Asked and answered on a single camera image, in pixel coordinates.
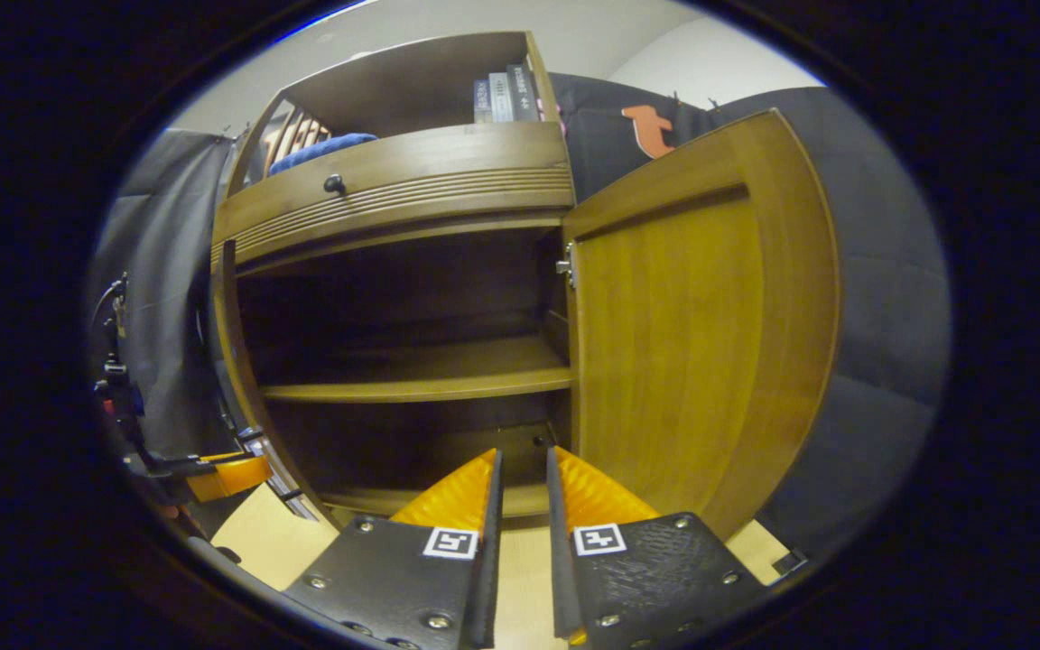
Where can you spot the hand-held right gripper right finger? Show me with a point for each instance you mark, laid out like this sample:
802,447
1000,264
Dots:
558,551

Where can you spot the wooden cabinet drawer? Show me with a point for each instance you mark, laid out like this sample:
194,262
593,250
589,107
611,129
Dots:
448,171

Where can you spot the black backdrop cloth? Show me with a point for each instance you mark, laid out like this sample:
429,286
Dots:
881,316

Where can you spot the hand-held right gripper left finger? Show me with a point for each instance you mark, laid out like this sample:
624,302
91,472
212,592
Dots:
493,542

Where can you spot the blue folded towel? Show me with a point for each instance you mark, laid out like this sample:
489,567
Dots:
321,149

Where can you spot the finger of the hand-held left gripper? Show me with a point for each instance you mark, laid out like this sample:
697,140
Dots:
231,477

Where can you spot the wooden cabinet door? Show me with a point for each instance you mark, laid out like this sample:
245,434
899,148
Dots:
682,343
233,343

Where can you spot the pink flat board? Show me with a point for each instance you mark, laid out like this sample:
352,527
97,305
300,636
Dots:
296,137

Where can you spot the grey book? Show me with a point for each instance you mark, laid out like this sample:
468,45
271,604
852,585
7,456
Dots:
502,97

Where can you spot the dark book yellow print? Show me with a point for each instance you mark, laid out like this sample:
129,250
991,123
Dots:
482,101

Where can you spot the metal door hinge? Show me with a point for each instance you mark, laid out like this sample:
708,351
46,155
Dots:
567,266

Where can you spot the wooden inner cabinet shelf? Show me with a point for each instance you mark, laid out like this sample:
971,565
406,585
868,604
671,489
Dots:
430,379

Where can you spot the wooden double-door shoe cabinet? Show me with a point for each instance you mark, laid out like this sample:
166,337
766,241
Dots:
412,90

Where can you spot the black round drawer knob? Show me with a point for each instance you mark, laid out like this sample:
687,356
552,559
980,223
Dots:
334,184

